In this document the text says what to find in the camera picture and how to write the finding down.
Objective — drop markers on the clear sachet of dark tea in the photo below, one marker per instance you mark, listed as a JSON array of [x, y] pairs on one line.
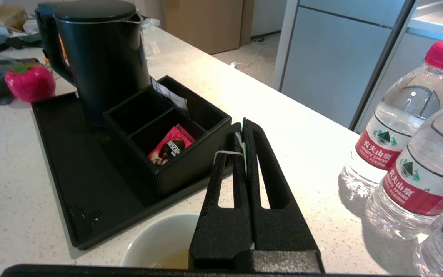
[[227, 152]]

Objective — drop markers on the silver refrigerator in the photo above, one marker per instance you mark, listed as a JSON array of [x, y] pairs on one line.
[[333, 57]]

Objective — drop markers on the white paper sachet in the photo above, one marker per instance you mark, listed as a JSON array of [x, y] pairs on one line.
[[171, 96]]

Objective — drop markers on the black electric kettle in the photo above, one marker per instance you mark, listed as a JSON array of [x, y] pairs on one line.
[[106, 65]]

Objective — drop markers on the black cup white inside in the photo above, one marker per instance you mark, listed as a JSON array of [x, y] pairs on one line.
[[156, 242]]

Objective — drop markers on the black compartment organizer box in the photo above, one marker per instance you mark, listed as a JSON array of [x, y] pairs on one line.
[[190, 169]]

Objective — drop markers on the water bottle red cap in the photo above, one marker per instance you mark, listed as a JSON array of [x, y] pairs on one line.
[[425, 184]]

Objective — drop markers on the white base cabinet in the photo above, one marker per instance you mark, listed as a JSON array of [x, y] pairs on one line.
[[413, 65]]

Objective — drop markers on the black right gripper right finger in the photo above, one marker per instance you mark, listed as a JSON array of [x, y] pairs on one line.
[[283, 238]]

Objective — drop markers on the black serving tray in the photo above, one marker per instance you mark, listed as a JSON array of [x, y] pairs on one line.
[[83, 184]]

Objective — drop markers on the red toy tomato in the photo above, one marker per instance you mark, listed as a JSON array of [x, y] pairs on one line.
[[31, 84]]

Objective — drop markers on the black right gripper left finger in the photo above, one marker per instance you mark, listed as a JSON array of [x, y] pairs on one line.
[[225, 238]]

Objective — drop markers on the red coffee sachet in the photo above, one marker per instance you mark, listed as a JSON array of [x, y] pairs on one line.
[[171, 146]]

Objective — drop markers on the brown wooden door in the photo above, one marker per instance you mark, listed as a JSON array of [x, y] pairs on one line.
[[206, 23]]

